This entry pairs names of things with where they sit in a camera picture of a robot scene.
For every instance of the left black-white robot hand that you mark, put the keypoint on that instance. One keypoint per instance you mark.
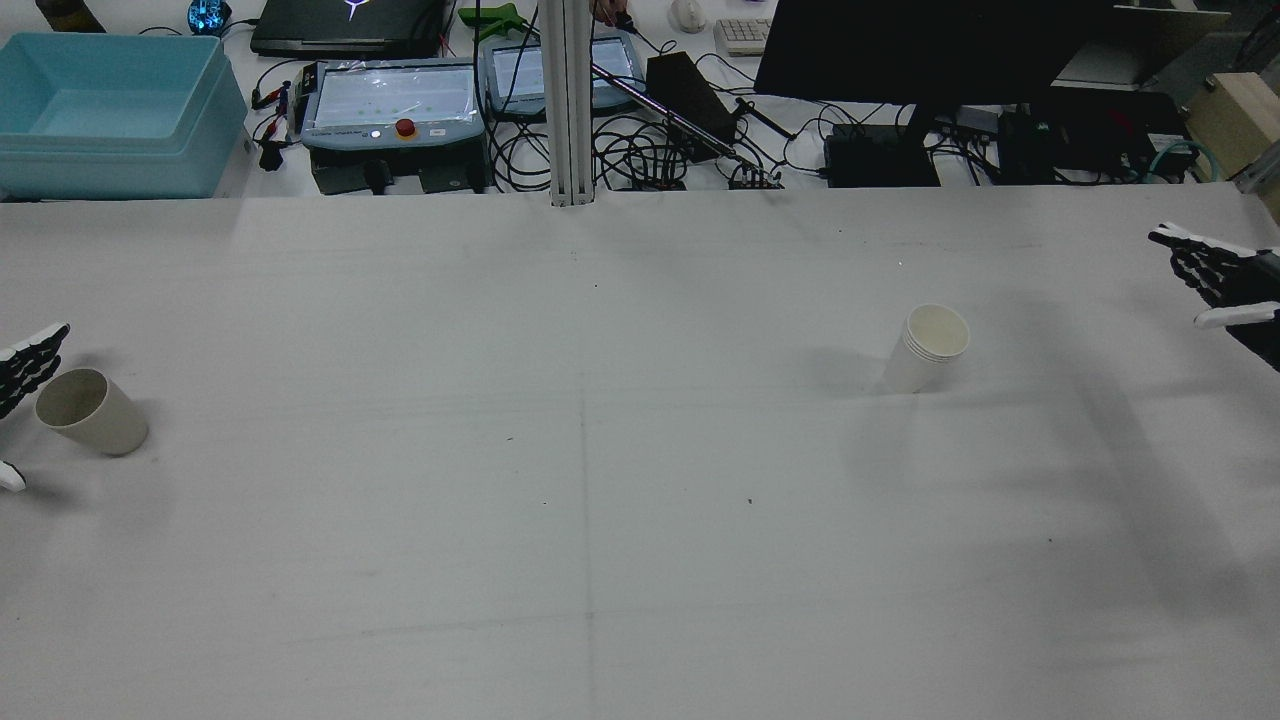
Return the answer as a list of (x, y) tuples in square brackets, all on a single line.
[(28, 355)]

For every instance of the right black-white robot hand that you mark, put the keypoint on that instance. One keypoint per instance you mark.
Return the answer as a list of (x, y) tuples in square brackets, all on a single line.
[(1235, 280)]

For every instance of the white paper cup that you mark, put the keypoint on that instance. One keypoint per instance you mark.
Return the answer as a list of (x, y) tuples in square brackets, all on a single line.
[(925, 350)]

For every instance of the beige plastic cup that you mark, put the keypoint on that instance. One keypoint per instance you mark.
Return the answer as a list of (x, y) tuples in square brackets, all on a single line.
[(95, 415)]

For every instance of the light wooden box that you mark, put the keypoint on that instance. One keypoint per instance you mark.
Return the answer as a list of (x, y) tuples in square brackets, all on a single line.
[(1235, 120)]

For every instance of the black electronics box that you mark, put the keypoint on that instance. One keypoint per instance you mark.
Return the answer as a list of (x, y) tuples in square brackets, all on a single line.
[(1080, 140)]

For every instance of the light blue plastic bin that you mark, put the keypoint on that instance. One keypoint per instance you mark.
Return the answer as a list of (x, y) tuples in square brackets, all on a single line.
[(110, 120)]

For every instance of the black flat device box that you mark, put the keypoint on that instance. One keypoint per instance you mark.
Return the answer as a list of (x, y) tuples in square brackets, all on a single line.
[(875, 160)]

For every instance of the black computer monitor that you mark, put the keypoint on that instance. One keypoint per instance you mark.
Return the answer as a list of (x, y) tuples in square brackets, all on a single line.
[(930, 50)]

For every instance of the blue glowing gadget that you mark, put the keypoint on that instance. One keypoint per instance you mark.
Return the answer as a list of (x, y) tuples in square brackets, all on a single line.
[(209, 15)]

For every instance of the black pendant stand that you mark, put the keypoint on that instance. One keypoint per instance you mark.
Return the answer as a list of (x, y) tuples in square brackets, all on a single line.
[(400, 175)]

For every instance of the grey robot teach pendant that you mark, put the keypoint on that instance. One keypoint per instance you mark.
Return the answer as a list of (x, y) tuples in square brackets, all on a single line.
[(620, 75), (390, 105)]

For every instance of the black laptop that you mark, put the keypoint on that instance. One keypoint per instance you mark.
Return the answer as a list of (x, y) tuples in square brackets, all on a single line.
[(345, 30)]

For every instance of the black slim pen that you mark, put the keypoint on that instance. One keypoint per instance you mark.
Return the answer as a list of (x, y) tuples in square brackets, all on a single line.
[(765, 118)]

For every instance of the white keyboard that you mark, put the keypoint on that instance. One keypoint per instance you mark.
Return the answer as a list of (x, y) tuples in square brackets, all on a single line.
[(743, 36)]

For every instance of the white computer mouse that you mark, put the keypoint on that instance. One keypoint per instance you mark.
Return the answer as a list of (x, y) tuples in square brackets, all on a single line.
[(688, 14)]

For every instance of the aluminium profile post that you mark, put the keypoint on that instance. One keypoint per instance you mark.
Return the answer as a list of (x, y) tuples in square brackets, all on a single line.
[(566, 100)]

